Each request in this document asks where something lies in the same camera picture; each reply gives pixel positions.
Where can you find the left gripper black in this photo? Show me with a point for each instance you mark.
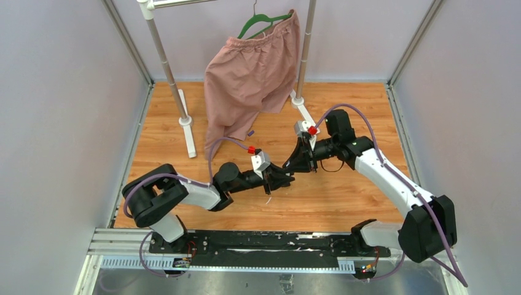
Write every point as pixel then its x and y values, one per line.
pixel 274 178

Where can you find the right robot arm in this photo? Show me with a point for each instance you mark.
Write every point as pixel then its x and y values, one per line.
pixel 429 225

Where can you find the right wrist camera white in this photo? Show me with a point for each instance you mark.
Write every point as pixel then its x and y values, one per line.
pixel 306 129

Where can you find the aluminium frame rail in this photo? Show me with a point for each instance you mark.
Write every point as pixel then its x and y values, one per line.
pixel 137 261

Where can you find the pink shorts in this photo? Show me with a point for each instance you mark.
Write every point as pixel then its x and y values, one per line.
pixel 248 77

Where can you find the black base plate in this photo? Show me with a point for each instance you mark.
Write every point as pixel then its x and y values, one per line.
pixel 266 249

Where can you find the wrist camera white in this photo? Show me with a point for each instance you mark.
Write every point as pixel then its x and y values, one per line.
pixel 260 162
pixel 306 129

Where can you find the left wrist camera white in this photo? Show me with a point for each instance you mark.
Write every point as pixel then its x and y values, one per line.
pixel 260 162

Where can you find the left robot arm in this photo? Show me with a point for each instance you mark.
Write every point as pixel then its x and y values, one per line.
pixel 150 198

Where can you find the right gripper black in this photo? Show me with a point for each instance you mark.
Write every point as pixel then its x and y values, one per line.
pixel 303 158

